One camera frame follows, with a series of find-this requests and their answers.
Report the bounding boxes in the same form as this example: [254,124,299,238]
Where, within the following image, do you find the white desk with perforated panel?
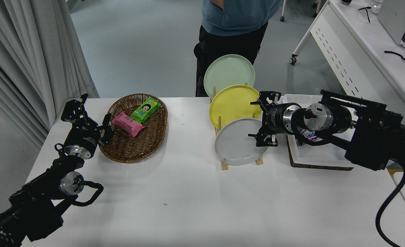
[289,0,405,128]

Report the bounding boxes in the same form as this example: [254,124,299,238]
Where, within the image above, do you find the brown cork mat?
[287,136,355,171]

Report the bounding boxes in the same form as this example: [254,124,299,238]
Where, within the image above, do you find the pink snack packet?
[111,111,145,138]

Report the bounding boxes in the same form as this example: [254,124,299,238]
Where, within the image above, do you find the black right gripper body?
[262,104,286,135]

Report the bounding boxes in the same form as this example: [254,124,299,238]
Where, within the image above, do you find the white curtain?
[0,0,100,151]

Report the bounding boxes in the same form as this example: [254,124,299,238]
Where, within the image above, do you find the pale green plate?
[204,54,256,100]

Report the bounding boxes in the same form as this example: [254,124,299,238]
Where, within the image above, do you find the grey plate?
[215,118,270,166]

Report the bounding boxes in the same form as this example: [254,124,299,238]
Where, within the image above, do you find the wooden plate rack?
[212,82,265,171]

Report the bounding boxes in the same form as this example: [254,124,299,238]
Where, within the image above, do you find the black eyeglasses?
[358,6,372,24]

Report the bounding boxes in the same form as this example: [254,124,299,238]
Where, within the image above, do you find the person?
[194,0,281,97]

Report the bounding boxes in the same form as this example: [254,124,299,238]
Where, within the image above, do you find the green snack packet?
[130,97,161,124]

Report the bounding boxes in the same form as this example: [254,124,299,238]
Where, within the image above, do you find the yellow plate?
[209,85,264,130]

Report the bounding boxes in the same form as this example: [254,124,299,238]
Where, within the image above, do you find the brown wicker basket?
[99,93,169,164]

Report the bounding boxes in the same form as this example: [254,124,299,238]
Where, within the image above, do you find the white tray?
[282,94,356,166]

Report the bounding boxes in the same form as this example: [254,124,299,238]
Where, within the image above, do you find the Snickers chocolate bar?
[299,128,320,142]

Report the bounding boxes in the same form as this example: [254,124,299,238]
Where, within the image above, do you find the black cable on desk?
[384,51,405,64]

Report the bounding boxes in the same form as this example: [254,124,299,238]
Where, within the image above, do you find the silver laptop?
[378,0,405,47]

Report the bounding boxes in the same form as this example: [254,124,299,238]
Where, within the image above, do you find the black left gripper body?
[66,125,101,152]

